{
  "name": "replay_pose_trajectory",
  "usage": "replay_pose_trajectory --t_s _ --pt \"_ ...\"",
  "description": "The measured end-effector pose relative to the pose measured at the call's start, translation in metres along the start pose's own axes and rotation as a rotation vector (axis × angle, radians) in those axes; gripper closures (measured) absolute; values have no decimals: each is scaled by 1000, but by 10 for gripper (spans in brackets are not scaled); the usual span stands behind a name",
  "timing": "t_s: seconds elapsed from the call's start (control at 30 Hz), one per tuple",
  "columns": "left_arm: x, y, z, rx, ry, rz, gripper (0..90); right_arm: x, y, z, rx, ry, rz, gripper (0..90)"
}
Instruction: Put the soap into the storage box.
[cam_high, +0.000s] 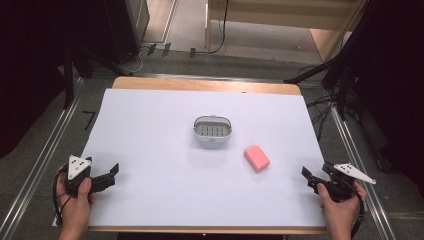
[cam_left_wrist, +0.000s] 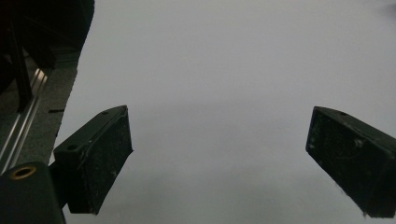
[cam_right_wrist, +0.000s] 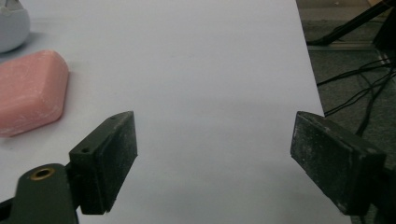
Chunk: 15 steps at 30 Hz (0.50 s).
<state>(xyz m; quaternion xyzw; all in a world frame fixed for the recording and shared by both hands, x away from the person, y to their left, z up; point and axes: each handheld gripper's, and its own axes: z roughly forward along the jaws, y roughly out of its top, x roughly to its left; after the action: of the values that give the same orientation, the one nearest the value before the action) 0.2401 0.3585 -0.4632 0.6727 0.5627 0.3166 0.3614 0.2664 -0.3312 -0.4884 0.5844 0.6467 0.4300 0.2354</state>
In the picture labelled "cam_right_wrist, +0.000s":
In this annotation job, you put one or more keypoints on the pink soap bar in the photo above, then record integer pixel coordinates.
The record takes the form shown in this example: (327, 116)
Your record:
(29, 93)

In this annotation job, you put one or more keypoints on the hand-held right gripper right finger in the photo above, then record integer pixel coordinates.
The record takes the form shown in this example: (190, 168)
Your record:
(330, 161)

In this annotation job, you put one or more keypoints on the white round container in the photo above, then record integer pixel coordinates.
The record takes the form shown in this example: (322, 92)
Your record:
(11, 26)

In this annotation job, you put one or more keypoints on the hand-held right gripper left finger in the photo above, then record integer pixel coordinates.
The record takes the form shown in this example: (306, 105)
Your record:
(106, 161)

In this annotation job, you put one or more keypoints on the black metal stand leg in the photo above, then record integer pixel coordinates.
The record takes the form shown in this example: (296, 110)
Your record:
(348, 26)

